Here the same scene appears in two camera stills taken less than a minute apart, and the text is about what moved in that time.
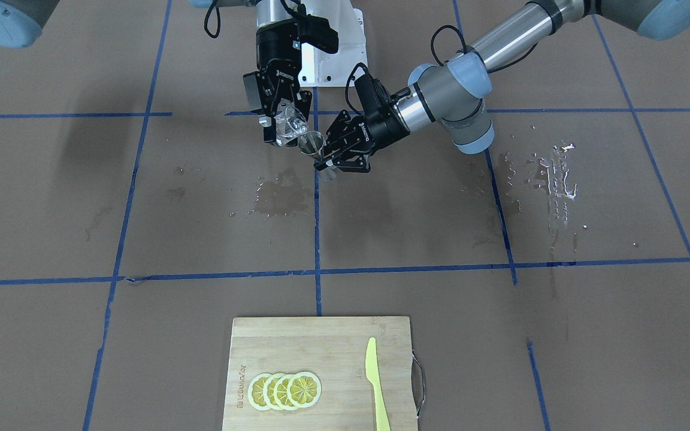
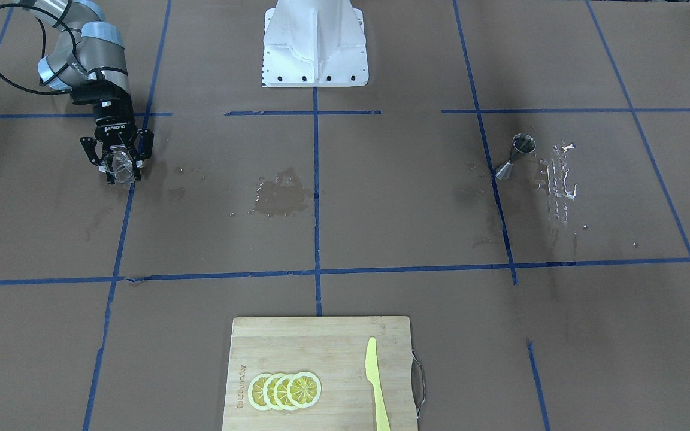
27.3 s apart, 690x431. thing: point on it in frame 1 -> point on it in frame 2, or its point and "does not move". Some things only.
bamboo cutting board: (333, 349) does not move
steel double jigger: (311, 143) -> (521, 142)
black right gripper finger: (261, 99) -> (88, 145)
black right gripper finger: (303, 102) -> (144, 142)
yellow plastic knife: (372, 373) does not move
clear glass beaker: (289, 122) -> (119, 163)
